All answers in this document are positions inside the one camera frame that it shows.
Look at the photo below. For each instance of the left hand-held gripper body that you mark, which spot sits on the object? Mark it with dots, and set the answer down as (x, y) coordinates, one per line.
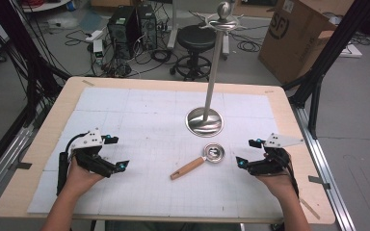
(86, 142)

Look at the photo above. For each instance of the white grid mat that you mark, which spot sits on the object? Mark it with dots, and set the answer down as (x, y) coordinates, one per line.
(141, 122)

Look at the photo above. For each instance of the person's left hand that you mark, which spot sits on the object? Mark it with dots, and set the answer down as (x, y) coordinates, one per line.
(80, 179)

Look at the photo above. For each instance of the aluminium rail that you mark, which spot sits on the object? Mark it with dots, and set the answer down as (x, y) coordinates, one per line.
(326, 166)
(3, 155)

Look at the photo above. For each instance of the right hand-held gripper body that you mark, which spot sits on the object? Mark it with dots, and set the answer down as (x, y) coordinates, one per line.
(274, 160)

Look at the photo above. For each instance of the black computer tower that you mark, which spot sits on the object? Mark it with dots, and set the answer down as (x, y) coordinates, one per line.
(147, 25)
(123, 29)

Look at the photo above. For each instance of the thin wooden stick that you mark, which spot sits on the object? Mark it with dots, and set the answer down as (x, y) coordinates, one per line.
(310, 208)

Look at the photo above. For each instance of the black metal frame post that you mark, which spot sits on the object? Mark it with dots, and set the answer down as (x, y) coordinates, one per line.
(330, 45)

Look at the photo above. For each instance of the black round stool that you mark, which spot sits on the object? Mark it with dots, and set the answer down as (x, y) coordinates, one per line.
(196, 38)

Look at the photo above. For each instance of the white stand pole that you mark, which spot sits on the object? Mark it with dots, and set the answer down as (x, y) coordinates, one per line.
(173, 24)

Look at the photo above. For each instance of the white flat floor device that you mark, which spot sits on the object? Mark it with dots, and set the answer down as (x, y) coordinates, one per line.
(350, 51)

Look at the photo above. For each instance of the small white device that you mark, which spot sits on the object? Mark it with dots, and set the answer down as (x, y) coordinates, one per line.
(98, 49)

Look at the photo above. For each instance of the person's right hand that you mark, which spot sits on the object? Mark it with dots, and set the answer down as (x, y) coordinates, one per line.
(277, 184)

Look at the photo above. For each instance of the white power strip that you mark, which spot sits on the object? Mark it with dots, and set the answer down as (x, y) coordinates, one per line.
(93, 34)

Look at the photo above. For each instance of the steel utensil stand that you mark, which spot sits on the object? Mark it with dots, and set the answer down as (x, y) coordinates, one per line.
(214, 64)

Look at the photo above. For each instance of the black tape strip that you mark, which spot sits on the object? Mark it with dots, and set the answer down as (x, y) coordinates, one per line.
(319, 181)
(23, 166)

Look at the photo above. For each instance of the large cardboard box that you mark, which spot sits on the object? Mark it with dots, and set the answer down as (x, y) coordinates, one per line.
(297, 41)

